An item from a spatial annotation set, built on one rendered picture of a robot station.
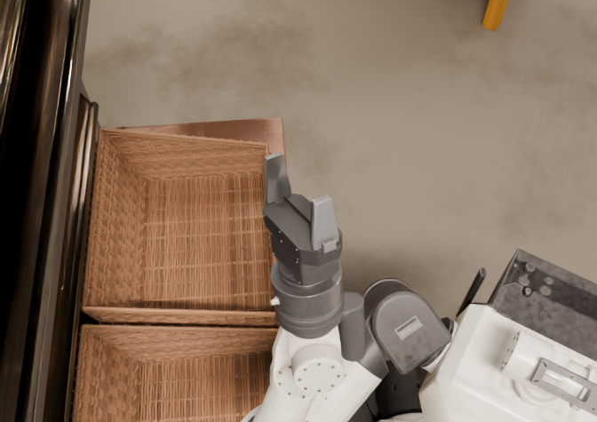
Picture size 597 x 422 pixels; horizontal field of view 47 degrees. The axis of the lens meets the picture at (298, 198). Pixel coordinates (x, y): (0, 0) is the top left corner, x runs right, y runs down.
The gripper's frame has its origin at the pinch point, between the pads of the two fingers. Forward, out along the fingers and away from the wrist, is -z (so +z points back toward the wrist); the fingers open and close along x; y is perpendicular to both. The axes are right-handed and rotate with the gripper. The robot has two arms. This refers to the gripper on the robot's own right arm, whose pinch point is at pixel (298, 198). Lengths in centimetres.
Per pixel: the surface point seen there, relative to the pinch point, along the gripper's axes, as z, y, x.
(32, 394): 29.1, 34.8, -18.5
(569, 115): 109, -198, -124
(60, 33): 2, 9, -80
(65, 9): 0, 6, -85
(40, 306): 23.5, 29.8, -29.0
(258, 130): 65, -50, -126
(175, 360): 93, 5, -74
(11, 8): -4, 16, -81
